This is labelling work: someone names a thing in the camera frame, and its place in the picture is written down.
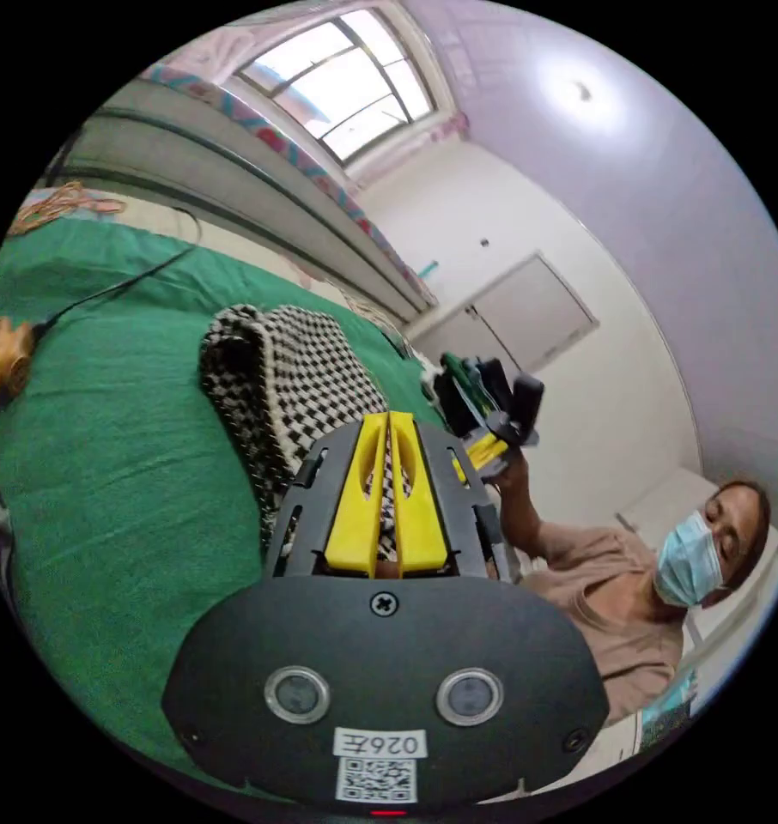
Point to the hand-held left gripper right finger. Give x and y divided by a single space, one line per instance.
421 534

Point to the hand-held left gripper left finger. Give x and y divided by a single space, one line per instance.
353 528

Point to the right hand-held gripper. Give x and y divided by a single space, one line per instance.
460 399

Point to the black and white houndstooth jacket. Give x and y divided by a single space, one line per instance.
299 360

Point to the person's right forearm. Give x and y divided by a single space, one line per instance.
524 524

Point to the person's right hand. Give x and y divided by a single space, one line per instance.
514 476

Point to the white panel door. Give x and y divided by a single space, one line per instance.
537 309

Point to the person's body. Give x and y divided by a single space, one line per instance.
621 579

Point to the bed with green cover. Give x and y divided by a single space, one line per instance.
105 515

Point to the window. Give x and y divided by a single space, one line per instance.
344 84

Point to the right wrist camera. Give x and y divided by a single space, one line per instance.
529 405

